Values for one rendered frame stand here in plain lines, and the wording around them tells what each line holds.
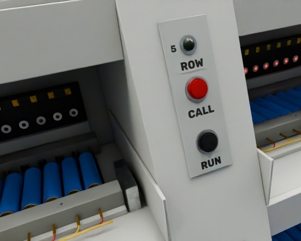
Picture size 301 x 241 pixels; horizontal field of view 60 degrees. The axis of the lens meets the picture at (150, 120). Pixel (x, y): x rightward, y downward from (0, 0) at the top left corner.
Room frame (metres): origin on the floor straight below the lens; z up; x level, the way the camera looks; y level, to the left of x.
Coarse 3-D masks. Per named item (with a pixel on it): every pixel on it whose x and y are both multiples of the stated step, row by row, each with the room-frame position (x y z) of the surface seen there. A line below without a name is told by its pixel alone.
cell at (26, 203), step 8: (32, 168) 0.29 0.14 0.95; (24, 176) 0.29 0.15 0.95; (32, 176) 0.28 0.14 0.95; (40, 176) 0.28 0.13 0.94; (24, 184) 0.27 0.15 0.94; (32, 184) 0.26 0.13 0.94; (40, 184) 0.27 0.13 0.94; (24, 192) 0.25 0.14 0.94; (32, 192) 0.25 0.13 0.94; (40, 192) 0.26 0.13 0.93; (24, 200) 0.24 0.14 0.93; (32, 200) 0.24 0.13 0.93; (40, 200) 0.25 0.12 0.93
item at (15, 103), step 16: (16, 96) 0.32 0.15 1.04; (32, 96) 0.32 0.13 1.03; (48, 96) 0.32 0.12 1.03; (64, 96) 0.33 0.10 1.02; (80, 96) 0.34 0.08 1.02; (0, 112) 0.31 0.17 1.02; (16, 112) 0.32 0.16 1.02; (32, 112) 0.33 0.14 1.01; (48, 112) 0.33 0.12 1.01; (64, 112) 0.34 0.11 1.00; (80, 112) 0.35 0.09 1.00; (0, 128) 0.32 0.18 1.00; (16, 128) 0.32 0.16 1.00; (32, 128) 0.33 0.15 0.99; (48, 128) 0.34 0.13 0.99
